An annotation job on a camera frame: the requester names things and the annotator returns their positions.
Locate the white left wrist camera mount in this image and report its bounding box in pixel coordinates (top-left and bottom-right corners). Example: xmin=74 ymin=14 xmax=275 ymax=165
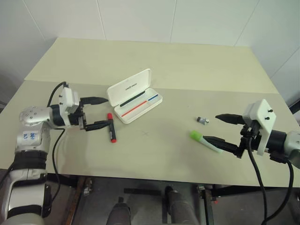
xmin=59 ymin=87 xmax=82 ymax=116

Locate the black metal table frame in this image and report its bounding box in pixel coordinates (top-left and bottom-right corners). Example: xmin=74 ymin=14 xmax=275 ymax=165
xmin=193 ymin=184 xmax=300 ymax=225

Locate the black metal bar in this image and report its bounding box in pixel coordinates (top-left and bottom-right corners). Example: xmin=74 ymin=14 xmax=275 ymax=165
xmin=287 ymin=93 xmax=300 ymax=113

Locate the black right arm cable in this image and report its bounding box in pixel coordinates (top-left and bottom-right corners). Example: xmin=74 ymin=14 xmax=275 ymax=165
xmin=247 ymin=137 xmax=295 ymax=225

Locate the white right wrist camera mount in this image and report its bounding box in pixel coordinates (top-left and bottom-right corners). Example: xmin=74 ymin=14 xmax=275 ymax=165
xmin=242 ymin=98 xmax=278 ymax=156

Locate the white pen case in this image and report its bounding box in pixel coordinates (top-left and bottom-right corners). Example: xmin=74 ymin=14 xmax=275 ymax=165
xmin=106 ymin=68 xmax=164 ymax=125

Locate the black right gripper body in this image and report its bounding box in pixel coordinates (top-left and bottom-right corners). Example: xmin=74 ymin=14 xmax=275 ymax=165
xmin=234 ymin=121 xmax=261 ymax=159

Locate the black pen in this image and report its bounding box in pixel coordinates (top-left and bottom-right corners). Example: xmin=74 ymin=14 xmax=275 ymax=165
xmin=120 ymin=91 xmax=144 ymax=108

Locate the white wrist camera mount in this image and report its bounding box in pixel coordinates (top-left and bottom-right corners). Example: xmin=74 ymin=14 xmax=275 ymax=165
xmin=59 ymin=87 xmax=82 ymax=116
xmin=242 ymin=98 xmax=278 ymax=156

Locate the black marker with red caps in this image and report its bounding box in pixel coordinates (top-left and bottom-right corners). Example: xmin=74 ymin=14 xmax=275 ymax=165
xmin=106 ymin=113 xmax=118 ymax=143

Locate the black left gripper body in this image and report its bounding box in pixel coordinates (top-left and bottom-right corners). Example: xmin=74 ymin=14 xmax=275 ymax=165
xmin=67 ymin=99 xmax=89 ymax=131

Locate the rusty metal table leg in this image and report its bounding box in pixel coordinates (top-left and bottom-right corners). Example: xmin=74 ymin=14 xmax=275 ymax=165
xmin=67 ymin=177 xmax=92 ymax=225

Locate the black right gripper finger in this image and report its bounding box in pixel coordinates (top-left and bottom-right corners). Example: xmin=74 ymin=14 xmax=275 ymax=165
xmin=202 ymin=135 xmax=240 ymax=156
xmin=215 ymin=113 xmax=246 ymax=126

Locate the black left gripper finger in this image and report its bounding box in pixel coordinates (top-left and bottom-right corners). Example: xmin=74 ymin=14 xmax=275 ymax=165
xmin=84 ymin=120 xmax=111 ymax=132
xmin=81 ymin=96 xmax=109 ymax=105

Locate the dark rounded grey shape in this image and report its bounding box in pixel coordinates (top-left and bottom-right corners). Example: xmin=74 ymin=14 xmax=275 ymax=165
xmin=108 ymin=202 xmax=131 ymax=225
xmin=165 ymin=186 xmax=188 ymax=225

